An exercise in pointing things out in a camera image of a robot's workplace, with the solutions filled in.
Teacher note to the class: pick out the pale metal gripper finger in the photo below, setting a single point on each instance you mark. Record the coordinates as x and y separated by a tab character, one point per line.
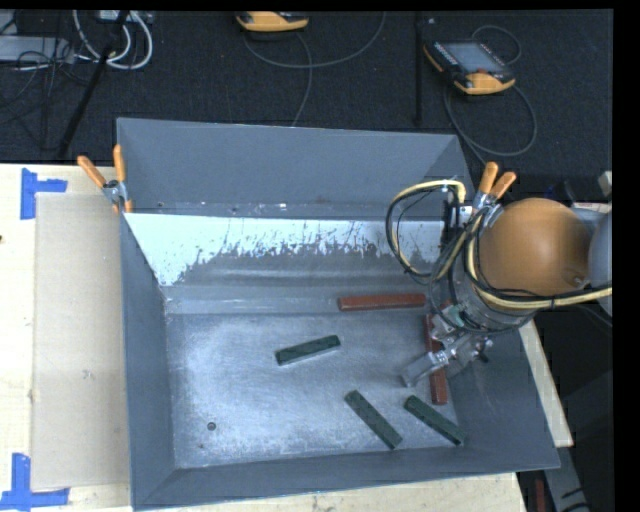
463	364
423	368

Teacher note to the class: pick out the red-brown flat block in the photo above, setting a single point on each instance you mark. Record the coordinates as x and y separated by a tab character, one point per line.
381	302
439	387

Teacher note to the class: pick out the dark green flat block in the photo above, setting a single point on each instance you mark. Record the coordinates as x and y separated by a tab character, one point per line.
307	350
434	420
373	419

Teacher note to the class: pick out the grey metal bin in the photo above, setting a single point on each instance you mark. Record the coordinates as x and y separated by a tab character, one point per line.
280	380

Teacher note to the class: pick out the pale wood flat board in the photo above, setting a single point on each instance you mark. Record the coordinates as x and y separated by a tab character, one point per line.
75	340

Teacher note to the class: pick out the black cylinder on white bracket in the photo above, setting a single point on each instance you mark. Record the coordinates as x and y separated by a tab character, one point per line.
454	214

